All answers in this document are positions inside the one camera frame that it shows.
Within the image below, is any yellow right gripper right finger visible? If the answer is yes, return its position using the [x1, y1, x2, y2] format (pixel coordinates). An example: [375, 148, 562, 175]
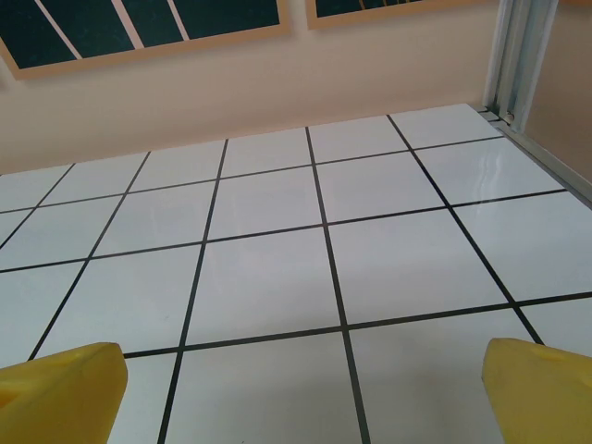
[481, 337, 592, 444]

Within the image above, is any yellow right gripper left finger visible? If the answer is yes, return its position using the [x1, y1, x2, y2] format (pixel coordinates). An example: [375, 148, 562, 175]
[0, 341, 129, 444]

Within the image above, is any aluminium table edge rail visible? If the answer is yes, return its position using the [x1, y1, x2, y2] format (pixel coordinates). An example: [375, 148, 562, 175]
[478, 105, 592, 207]

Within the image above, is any aluminium frame post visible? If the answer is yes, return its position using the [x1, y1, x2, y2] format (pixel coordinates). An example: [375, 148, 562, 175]
[480, 0, 563, 130]

